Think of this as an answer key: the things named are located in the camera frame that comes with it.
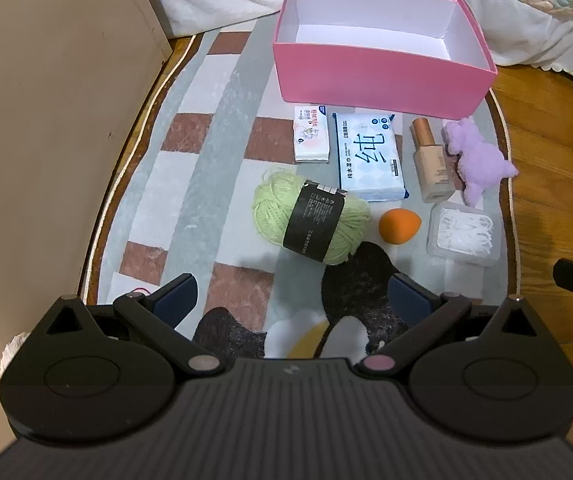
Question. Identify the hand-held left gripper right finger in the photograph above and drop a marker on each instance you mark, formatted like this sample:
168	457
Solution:
409	297

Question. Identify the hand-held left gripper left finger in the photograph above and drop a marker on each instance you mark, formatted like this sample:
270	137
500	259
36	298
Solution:
179	297

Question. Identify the orange makeup sponge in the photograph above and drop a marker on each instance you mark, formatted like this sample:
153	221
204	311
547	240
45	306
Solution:
399	227

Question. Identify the beige foundation bottle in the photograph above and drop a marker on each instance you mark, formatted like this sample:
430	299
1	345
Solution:
429	170

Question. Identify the green yarn ball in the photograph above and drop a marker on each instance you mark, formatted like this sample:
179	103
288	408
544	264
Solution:
276	205

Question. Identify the blue white wet wipes pack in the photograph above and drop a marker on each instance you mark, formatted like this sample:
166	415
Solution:
371	160

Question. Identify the purple plush toy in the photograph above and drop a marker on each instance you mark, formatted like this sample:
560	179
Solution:
476	160

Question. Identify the small white tissue packet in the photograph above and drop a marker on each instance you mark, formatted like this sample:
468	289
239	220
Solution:
311	135

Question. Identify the pink cardboard box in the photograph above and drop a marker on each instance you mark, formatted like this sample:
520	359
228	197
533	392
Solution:
366	80

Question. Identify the checkered oval rug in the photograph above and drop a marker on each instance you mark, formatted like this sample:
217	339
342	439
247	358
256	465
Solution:
191	200

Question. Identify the white fluffy cloth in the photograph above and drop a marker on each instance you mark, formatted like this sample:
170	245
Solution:
14	352

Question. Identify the beige wooden cabinet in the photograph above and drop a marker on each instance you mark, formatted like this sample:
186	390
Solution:
41	135

